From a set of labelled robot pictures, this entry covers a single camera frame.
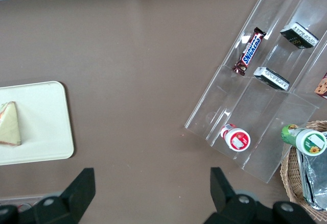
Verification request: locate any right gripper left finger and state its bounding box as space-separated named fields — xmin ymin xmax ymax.
xmin=33 ymin=167 xmax=96 ymax=224

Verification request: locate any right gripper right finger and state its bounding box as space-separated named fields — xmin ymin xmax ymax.
xmin=204 ymin=167 xmax=259 ymax=224

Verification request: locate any triangular sandwich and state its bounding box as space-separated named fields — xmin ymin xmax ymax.
xmin=0 ymin=101 xmax=22 ymax=147

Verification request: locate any small tan wicker basket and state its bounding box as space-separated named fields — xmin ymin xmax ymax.
xmin=280 ymin=120 xmax=327 ymax=222

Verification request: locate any cream plastic tray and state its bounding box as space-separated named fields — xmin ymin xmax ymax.
xmin=0 ymin=81 xmax=75 ymax=166

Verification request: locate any clear acrylic bottle rack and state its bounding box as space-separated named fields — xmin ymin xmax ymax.
xmin=0 ymin=195 xmax=45 ymax=209

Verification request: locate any red yogurt drink bottle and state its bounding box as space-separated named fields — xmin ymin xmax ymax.
xmin=220 ymin=123 xmax=251 ymax=153

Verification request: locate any silver foil pack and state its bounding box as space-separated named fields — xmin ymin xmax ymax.
xmin=296 ymin=147 xmax=327 ymax=212

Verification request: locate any clear acrylic stepped display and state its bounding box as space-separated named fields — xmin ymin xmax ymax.
xmin=184 ymin=0 xmax=327 ymax=184

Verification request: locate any green yogurt drink bottle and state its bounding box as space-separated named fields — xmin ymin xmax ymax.
xmin=281 ymin=123 xmax=327 ymax=157

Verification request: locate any black chocolate box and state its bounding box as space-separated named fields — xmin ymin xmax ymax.
xmin=279 ymin=21 xmax=319 ymax=50
xmin=253 ymin=66 xmax=291 ymax=91

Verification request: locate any chocolate chip cookie box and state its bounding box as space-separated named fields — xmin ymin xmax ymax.
xmin=314 ymin=72 xmax=327 ymax=100

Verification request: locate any Snickers bar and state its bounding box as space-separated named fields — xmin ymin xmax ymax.
xmin=231 ymin=27 xmax=267 ymax=77

